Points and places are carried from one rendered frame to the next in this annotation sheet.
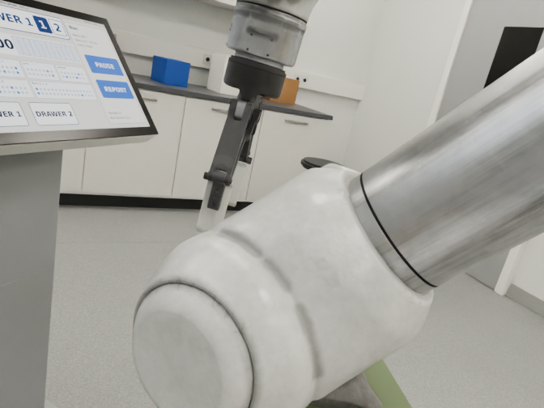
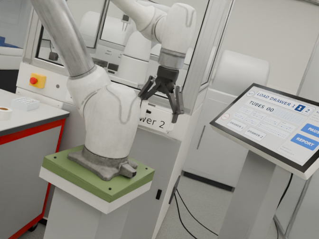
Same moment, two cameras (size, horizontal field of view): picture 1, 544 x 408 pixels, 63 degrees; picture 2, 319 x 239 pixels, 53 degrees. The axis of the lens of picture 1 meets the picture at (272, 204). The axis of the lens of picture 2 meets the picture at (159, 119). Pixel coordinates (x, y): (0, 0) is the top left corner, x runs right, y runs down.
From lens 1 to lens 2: 1.50 m
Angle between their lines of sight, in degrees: 118
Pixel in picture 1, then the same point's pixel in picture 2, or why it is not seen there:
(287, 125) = not seen: outside the picture
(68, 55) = (295, 120)
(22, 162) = (256, 159)
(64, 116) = (257, 136)
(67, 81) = (279, 127)
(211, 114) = not seen: outside the picture
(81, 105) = (271, 137)
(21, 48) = (275, 112)
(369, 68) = not seen: outside the picture
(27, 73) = (264, 119)
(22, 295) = (235, 224)
